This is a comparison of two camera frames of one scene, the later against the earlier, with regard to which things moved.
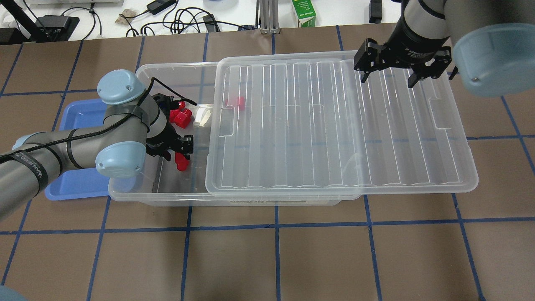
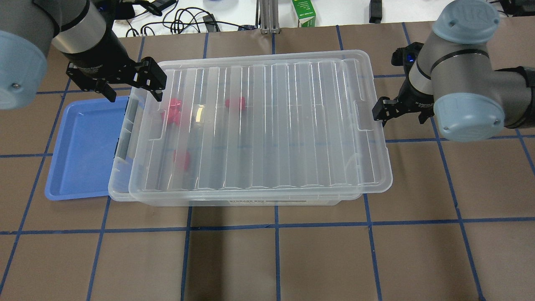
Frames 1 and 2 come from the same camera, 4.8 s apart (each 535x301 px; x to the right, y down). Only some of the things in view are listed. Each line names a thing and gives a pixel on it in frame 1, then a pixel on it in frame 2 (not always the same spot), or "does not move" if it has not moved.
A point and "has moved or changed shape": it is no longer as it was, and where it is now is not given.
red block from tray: x=182 y=162 does not move
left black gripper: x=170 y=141 → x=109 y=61
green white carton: x=306 y=13 does not move
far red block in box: x=238 y=103 does not move
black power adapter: x=158 y=5 does not move
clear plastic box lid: x=304 y=125 has moved or changed shape
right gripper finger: x=367 y=58 → x=385 y=108
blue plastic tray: x=83 y=183 does not move
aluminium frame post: x=269 y=16 does not move
